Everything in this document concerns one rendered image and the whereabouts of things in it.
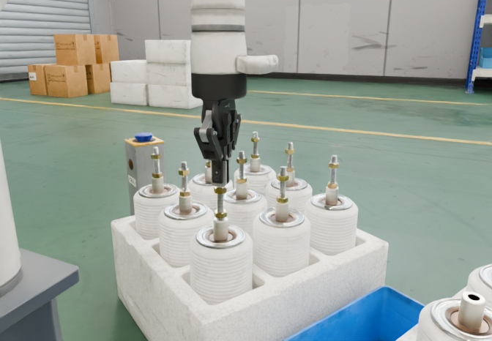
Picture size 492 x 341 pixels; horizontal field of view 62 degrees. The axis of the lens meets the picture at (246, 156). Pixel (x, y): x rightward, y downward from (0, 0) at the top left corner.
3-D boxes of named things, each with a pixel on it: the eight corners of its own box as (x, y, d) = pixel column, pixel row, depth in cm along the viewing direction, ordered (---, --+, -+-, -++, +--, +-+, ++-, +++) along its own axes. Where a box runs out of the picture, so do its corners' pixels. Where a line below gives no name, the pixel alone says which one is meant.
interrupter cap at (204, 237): (253, 233, 63) (253, 228, 63) (233, 255, 57) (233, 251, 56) (210, 224, 66) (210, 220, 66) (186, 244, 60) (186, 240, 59)
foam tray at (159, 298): (206, 431, 58) (203, 324, 53) (117, 295, 89) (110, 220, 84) (381, 325, 79) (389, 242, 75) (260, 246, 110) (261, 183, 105)
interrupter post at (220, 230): (231, 236, 62) (230, 216, 61) (224, 244, 60) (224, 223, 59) (217, 233, 63) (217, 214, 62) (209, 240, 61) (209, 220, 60)
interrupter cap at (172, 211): (172, 225, 66) (172, 222, 66) (157, 209, 72) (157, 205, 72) (214, 216, 69) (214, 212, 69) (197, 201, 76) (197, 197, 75)
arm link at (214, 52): (263, 76, 48) (264, 21, 47) (178, 74, 51) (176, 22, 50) (280, 71, 57) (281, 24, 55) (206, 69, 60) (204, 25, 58)
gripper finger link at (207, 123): (201, 104, 53) (206, 114, 55) (192, 133, 51) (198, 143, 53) (219, 105, 52) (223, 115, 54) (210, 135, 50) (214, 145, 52)
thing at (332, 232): (304, 272, 85) (307, 191, 80) (351, 279, 83) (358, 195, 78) (298, 299, 76) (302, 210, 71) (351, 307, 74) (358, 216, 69)
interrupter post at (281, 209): (282, 224, 66) (282, 205, 65) (271, 219, 68) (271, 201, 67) (291, 219, 68) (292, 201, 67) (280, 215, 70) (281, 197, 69)
